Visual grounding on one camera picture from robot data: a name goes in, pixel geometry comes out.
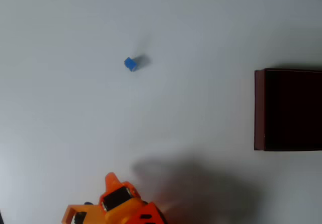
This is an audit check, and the small blue cube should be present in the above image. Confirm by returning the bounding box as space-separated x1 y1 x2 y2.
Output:
124 56 138 72

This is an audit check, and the dark red box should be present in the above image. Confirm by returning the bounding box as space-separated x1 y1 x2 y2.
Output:
254 68 322 152

